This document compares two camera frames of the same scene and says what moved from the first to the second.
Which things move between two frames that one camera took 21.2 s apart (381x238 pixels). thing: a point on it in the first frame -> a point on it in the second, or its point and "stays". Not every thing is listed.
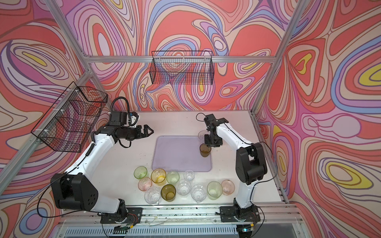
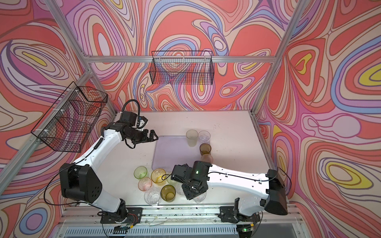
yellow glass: x=158 y=175 stays
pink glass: x=228 y=187 -> x=207 y=157
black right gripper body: x=213 y=140 -> x=191 y=192
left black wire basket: x=68 y=120 stays
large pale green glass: x=214 y=190 -> x=191 y=135
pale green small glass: x=172 y=177 stays
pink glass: x=145 y=183 stays
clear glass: x=201 y=135 stays
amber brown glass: x=204 y=150 stays
